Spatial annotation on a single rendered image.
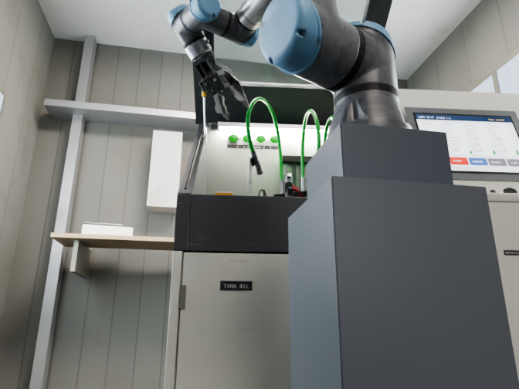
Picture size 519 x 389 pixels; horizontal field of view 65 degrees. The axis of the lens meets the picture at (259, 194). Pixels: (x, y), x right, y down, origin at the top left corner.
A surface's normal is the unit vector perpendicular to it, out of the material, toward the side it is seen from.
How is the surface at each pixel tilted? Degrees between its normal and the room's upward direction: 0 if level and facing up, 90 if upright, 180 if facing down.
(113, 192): 90
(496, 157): 76
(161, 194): 90
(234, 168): 90
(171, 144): 90
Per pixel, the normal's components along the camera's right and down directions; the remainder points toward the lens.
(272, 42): -0.80, -0.06
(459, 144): 0.07, -0.52
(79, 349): 0.18, -0.29
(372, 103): -0.15, -0.57
